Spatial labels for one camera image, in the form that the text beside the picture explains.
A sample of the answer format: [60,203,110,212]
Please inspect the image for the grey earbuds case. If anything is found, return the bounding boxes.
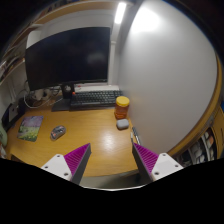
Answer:
[116,119,129,130]

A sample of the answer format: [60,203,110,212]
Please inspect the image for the dark mechanical keyboard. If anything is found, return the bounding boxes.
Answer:
[71,90,123,107]

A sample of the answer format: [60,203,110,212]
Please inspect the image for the ceiling light strip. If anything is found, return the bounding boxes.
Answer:
[114,2,126,24]

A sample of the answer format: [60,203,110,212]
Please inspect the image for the orange jar with yellow lid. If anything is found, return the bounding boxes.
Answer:
[114,96,130,119]

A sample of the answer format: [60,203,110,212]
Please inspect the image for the white box behind keyboard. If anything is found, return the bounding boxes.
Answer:
[75,84,119,92]

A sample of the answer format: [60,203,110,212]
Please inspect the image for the black device with white label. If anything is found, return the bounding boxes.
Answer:
[2,98,26,131]

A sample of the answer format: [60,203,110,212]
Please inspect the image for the pen at desk edge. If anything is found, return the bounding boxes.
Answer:
[131,127,141,145]

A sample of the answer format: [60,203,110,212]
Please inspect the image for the black computer monitor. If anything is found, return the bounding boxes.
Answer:
[25,27,110,91]

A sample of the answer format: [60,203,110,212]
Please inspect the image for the grey computer mouse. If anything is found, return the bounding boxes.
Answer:
[50,125,66,141]

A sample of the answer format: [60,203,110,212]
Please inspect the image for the white cables behind monitor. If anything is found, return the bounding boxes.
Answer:
[23,85,64,109]

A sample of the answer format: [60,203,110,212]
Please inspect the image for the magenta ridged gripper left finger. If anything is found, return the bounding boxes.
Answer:
[42,144,91,185]

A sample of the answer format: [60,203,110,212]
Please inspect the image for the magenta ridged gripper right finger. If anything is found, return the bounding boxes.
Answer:
[132,143,182,182]

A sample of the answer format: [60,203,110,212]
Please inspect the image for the black monitor stand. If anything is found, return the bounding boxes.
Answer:
[52,83,74,112]

